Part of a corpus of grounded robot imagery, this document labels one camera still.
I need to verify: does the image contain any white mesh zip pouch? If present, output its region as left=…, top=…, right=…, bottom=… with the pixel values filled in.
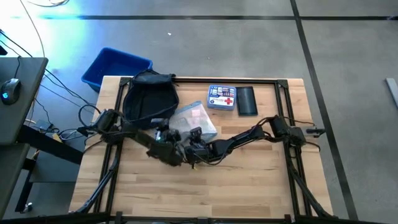
left=169, top=100, right=218, bottom=144

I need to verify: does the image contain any navy blue backpack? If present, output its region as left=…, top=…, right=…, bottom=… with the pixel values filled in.
left=122, top=68, right=180, bottom=131

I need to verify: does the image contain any blue first aid kit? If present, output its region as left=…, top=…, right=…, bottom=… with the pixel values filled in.
left=206, top=84, right=238, bottom=111

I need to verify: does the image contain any black rectangular case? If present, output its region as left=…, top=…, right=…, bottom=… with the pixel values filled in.
left=236, top=86, right=259, bottom=117

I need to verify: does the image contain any blue plastic tub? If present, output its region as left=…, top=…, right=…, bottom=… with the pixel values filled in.
left=81, top=47, right=154, bottom=93

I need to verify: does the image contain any black power adapter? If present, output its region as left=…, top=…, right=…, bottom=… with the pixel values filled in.
left=32, top=119, right=54, bottom=132

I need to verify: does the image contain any black desk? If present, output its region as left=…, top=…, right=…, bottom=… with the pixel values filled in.
left=0, top=57, right=85, bottom=218

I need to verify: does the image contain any black computer mouse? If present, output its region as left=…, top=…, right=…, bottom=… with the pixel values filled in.
left=0, top=77, right=22, bottom=106

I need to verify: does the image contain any grey metal bar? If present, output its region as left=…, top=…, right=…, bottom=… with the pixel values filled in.
left=385, top=77, right=398, bottom=108

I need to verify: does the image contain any black aluminium table frame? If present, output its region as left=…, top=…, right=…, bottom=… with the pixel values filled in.
left=70, top=76, right=335, bottom=224

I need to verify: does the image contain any black floor cable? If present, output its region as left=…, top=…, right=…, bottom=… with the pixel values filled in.
left=0, top=29, right=98, bottom=109

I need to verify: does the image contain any black mouse cable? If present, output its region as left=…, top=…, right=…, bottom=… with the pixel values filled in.
left=14, top=55, right=22, bottom=80

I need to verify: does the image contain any white floor cable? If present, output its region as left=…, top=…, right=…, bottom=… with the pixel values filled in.
left=18, top=0, right=46, bottom=58

